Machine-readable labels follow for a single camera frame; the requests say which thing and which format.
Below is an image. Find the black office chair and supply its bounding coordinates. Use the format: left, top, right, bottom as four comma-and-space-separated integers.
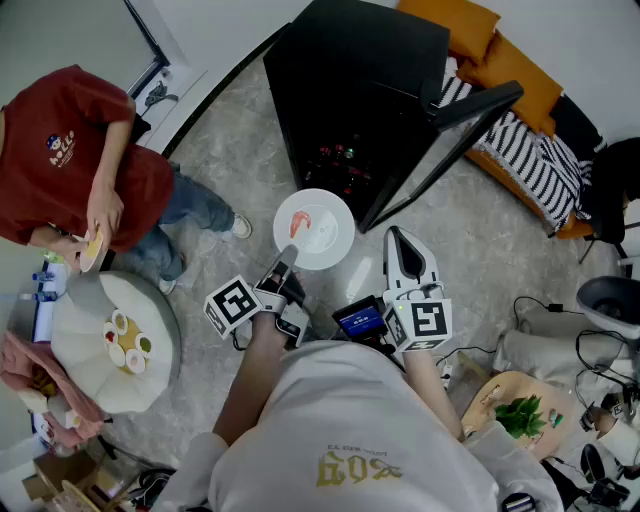
577, 137, 640, 266

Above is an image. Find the black recorder with blue screen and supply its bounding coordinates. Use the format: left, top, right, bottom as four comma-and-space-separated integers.
332, 294, 389, 346

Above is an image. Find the pink blanket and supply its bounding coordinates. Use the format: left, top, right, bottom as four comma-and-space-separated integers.
0, 329, 106, 449

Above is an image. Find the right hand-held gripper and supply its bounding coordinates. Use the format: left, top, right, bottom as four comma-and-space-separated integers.
382, 226, 454, 353

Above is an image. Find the window with black frame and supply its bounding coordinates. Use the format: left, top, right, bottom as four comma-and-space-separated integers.
0, 0, 171, 99

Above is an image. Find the black cable tangle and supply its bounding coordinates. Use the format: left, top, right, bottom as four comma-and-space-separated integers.
574, 329, 640, 416

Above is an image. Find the brown cardboard box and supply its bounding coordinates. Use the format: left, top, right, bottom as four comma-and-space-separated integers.
22, 452, 99, 501

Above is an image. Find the grey strap bundle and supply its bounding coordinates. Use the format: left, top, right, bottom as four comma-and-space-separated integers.
144, 79, 180, 107

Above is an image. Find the orange sofa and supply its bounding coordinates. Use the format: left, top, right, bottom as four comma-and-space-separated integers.
397, 0, 596, 241

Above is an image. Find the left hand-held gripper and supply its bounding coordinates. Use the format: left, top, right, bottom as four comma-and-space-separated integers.
203, 243, 315, 351

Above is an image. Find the black and white striped blanket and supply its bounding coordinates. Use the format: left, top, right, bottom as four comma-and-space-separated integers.
434, 57, 609, 232

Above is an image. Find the white bowl with yellow food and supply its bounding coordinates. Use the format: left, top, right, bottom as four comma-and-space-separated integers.
78, 224, 107, 274

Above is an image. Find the orange cushion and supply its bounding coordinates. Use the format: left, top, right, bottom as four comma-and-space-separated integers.
397, 0, 501, 65

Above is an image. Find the round wooden side table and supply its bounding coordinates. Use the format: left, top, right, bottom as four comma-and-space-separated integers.
459, 370, 584, 461

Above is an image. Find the yellow tray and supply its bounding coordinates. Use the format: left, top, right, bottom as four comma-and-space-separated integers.
107, 314, 151, 374

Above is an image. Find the green artificial plant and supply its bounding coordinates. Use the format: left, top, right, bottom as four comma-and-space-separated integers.
493, 394, 547, 440

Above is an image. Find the group of red drink cans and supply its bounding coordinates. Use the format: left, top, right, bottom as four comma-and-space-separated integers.
304, 142, 376, 197

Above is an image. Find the person's white shirt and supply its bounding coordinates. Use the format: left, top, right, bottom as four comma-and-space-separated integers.
149, 339, 566, 512

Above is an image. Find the white round pouf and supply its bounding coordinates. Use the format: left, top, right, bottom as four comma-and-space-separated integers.
49, 269, 182, 415

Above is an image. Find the person's right forearm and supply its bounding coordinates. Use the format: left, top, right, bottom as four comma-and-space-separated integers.
402, 348, 466, 441

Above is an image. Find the person's left forearm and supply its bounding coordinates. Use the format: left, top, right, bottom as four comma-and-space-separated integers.
212, 312, 296, 446

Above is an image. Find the black power adapter cable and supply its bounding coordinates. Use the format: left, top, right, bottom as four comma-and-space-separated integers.
513, 295, 586, 336

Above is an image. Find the black backpack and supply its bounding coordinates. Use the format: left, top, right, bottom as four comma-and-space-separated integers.
130, 113, 152, 145

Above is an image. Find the white plate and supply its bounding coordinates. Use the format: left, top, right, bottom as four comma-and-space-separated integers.
272, 188, 356, 272

